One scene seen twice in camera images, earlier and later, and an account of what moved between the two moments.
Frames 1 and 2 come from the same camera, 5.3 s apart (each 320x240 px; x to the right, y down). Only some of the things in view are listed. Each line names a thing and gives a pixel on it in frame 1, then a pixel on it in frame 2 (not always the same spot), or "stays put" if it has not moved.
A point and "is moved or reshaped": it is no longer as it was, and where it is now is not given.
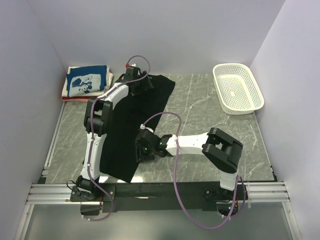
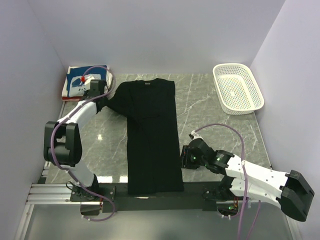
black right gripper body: [143, 153] to [190, 161]
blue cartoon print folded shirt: [86, 79] stays put
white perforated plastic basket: [237, 92] stays put
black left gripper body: [142, 86] to [105, 100]
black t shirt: [141, 112] is moved or reshaped
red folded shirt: [77, 98] stays put
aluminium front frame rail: [263, 192] stays put
